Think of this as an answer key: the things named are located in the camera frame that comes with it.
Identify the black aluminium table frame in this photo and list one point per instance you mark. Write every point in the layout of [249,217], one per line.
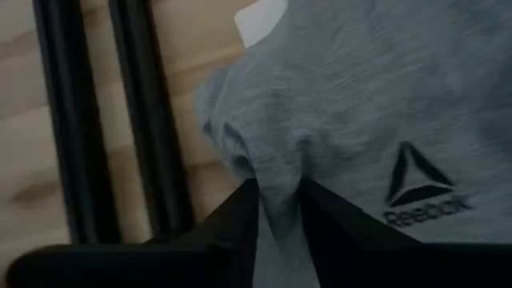
[152,120]

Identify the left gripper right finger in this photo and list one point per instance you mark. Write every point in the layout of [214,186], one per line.
[336,240]

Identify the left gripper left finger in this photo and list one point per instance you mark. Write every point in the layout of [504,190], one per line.
[232,236]

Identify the grey t-shirt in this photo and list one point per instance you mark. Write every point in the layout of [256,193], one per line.
[360,112]

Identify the white paper hang tag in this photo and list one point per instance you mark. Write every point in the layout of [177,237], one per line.
[258,20]

